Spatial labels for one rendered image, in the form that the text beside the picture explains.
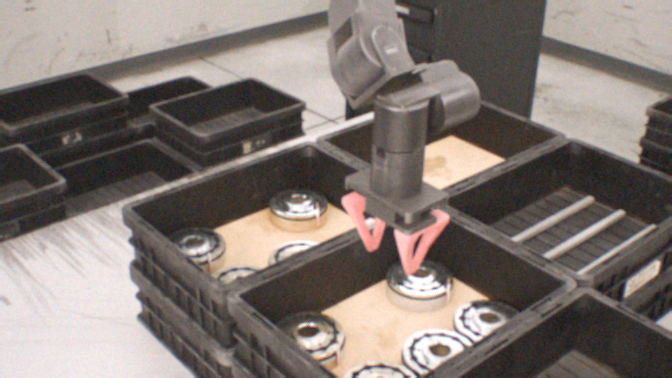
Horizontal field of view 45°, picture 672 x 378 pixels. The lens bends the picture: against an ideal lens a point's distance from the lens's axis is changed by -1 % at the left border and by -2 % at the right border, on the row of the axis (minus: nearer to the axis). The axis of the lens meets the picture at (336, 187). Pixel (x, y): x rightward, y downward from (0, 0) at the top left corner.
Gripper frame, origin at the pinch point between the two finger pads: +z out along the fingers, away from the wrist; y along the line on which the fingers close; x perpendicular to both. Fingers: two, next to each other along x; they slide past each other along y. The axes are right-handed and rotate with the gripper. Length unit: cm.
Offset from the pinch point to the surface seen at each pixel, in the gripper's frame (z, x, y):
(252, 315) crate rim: 13.4, 9.3, 15.3
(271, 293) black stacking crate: 15.9, 2.5, 20.1
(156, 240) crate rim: 13.7, 9.5, 39.1
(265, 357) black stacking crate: 18.8, 9.3, 12.7
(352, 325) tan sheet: 23.4, -7.9, 14.4
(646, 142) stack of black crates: 59, -173, 53
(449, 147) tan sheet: 24, -64, 46
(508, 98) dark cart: 66, -180, 114
